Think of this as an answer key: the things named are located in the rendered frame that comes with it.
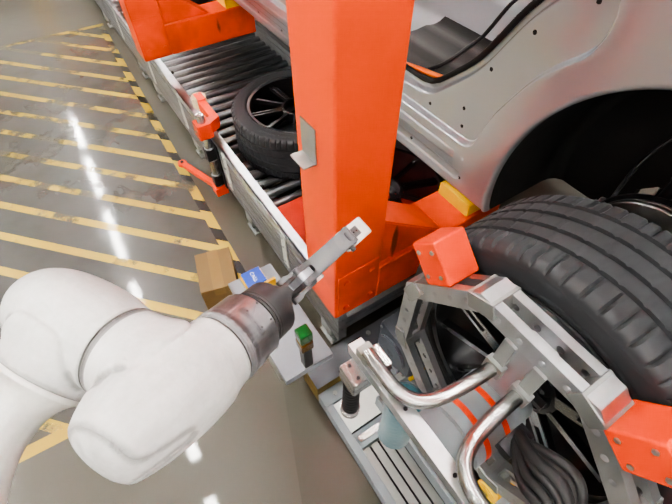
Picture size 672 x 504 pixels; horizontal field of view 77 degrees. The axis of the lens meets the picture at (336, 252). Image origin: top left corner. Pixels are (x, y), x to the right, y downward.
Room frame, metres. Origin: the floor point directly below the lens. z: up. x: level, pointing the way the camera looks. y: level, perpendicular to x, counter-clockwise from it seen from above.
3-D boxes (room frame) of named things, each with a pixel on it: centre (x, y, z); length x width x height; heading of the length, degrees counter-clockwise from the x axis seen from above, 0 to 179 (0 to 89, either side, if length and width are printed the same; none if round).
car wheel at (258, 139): (1.92, 0.20, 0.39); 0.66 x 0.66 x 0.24
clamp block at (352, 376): (0.33, -0.06, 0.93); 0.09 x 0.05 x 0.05; 123
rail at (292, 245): (1.85, 0.63, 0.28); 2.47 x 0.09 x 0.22; 33
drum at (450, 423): (0.26, -0.26, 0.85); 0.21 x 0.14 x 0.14; 123
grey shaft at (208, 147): (1.74, 0.64, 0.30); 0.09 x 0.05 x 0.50; 33
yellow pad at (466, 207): (1.05, -0.45, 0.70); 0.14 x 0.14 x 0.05; 33
